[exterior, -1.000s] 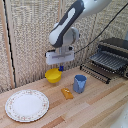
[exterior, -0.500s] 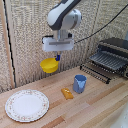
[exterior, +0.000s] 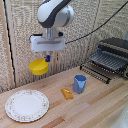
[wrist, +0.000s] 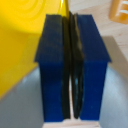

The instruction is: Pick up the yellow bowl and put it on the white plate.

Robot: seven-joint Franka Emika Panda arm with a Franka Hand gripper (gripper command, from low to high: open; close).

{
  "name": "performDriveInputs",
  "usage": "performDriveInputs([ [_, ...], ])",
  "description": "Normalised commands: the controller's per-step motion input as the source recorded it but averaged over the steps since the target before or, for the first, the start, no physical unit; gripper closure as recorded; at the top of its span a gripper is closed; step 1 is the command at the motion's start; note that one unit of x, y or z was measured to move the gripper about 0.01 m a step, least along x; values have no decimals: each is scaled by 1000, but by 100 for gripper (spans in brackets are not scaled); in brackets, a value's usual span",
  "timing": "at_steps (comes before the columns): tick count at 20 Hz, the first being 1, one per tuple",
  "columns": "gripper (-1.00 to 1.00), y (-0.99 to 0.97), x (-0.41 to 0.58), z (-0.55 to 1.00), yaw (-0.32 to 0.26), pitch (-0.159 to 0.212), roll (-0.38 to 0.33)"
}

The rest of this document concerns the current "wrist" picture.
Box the yellow bowl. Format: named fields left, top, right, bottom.
left=0, top=0, right=72, bottom=102

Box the orange rectangular block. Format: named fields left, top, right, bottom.
left=108, top=0, right=128, bottom=25

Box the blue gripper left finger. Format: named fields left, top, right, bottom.
left=34, top=13, right=72, bottom=123

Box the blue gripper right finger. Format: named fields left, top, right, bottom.
left=69, top=12, right=112, bottom=122

